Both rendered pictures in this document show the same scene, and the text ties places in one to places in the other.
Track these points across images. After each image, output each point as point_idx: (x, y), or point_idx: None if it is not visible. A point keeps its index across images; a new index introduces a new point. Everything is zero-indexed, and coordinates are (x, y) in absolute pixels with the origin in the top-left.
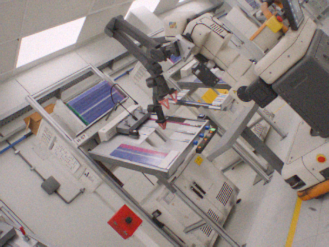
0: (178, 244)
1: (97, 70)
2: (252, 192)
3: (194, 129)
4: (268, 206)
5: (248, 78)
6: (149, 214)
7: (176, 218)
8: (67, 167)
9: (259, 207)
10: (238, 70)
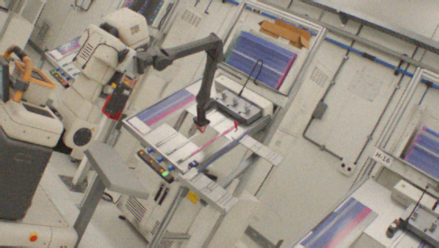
0: None
1: (317, 41)
2: None
3: (177, 155)
4: (91, 237)
5: (58, 107)
6: None
7: (136, 167)
8: None
9: (104, 240)
10: (64, 95)
